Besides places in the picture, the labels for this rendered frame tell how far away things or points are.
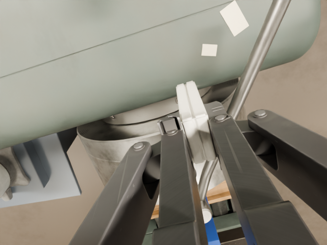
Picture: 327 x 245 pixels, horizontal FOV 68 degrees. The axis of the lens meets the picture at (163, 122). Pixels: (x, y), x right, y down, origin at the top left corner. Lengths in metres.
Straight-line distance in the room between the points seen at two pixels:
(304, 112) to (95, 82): 1.77
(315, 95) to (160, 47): 1.72
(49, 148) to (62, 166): 0.08
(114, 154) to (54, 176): 0.69
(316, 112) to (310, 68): 0.33
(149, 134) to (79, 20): 0.16
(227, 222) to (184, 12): 0.79
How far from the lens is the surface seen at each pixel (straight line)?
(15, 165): 0.97
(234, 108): 0.23
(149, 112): 0.36
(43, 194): 1.11
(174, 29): 0.27
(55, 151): 0.97
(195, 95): 0.16
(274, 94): 1.79
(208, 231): 0.69
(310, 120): 2.00
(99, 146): 0.37
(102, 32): 0.28
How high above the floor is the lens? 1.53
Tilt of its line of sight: 66 degrees down
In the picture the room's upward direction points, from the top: 175 degrees clockwise
